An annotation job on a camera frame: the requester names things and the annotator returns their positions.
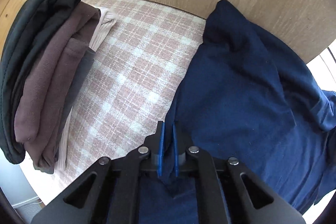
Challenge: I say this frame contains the mauve folded garment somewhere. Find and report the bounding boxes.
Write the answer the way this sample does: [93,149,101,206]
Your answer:
[14,2,101,173]

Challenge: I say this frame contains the black folded garment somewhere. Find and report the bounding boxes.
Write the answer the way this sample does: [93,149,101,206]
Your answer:
[1,0,81,164]

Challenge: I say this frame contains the beige folded garment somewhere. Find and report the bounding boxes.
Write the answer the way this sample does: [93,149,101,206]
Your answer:
[53,6,117,172]

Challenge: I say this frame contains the pink plaid tablecloth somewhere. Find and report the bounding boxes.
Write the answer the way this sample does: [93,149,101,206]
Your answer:
[54,0,205,186]

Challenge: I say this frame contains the grey folded garment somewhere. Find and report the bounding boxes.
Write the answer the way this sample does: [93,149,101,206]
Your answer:
[34,48,96,174]

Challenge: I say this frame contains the navy blue t-shirt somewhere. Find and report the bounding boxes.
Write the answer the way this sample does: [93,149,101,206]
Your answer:
[139,0,335,223]

